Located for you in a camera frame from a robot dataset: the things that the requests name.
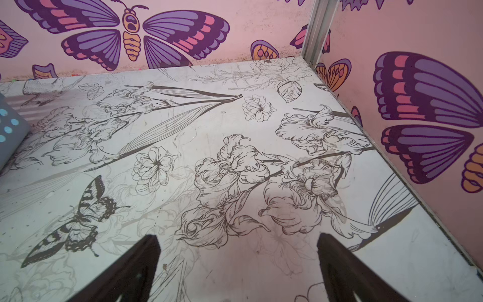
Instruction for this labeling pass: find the aluminium frame corner post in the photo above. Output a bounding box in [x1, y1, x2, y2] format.
[301, 0, 339, 69]

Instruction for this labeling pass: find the light blue perforated storage basket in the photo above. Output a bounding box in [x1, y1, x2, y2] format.
[0, 94, 30, 169]

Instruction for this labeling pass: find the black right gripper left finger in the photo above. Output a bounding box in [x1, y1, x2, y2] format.
[69, 235, 161, 301]

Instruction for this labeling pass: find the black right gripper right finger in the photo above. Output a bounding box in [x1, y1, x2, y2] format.
[317, 234, 407, 301]

